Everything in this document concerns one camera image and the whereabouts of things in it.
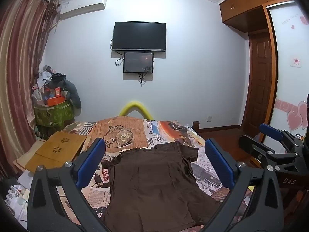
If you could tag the brown wooden door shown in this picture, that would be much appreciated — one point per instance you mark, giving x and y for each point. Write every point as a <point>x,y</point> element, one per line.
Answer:
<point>259,82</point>

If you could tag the white air conditioner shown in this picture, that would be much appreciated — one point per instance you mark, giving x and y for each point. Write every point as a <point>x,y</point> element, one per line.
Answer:
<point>82,6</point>

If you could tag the brown t-shirt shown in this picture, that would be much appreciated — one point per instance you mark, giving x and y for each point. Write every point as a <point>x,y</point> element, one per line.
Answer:
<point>154,186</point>

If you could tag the wooden bed post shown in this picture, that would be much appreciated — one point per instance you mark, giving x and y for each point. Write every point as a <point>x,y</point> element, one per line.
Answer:
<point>196,125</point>

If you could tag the yellow foam tube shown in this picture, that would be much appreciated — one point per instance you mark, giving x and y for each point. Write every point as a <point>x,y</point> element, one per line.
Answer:
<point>136,107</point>

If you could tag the striped red curtain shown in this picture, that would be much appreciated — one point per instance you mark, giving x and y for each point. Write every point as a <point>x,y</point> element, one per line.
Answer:
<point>19,65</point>

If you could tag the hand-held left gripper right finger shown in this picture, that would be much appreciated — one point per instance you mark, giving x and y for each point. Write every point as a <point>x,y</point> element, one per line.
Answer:
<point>221,162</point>

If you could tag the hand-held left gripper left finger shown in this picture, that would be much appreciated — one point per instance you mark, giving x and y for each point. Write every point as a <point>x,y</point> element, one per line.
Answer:
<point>91,159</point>

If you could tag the printed blanket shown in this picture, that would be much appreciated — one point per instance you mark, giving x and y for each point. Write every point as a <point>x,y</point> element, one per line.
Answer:
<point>142,135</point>

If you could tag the grey plush toy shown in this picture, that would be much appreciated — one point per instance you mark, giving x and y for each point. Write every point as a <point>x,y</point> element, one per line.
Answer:
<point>72,91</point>

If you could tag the black wall television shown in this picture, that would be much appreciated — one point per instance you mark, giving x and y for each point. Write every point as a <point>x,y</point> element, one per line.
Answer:
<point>140,36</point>

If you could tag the white wall socket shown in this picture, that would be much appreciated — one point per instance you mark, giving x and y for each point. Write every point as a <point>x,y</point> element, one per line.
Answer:
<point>209,118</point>

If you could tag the small black wall monitor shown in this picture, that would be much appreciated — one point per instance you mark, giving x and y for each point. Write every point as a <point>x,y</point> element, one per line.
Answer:
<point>138,62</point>

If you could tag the wooden overhead cabinet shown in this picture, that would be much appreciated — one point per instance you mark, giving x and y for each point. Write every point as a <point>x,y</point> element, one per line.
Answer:
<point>251,7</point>

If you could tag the orange box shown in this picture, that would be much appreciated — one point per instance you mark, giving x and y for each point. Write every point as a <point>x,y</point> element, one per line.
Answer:
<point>55,99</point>

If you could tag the pile of papers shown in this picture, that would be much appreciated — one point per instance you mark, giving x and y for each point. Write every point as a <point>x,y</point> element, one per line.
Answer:
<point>17,198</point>

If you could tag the bamboo lap desk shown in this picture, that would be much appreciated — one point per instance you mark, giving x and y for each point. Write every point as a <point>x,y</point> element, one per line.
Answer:
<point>54,151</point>

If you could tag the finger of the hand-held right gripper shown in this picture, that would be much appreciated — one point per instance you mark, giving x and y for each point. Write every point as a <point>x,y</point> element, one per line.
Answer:
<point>272,131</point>
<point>253,147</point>

